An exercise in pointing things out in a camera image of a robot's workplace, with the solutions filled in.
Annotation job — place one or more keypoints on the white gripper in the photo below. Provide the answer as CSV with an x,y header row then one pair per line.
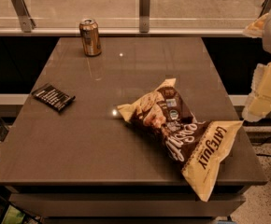
x,y
259,102

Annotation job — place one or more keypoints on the left metal railing bracket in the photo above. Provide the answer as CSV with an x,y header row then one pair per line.
x,y
26,21

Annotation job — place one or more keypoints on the green object under table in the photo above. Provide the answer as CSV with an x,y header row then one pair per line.
x,y
15,216

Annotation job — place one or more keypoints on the orange soda can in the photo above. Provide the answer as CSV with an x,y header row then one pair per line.
x,y
90,37

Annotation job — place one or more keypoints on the middle metal railing bracket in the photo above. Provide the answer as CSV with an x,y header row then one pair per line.
x,y
144,16

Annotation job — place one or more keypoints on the black snack bar wrapper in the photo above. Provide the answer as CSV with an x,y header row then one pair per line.
x,y
53,97

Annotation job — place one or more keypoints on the brown yellow chip bag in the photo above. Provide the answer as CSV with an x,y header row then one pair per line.
x,y
198,147

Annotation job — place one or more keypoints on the glass railing panel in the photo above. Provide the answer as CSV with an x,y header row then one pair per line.
x,y
166,14

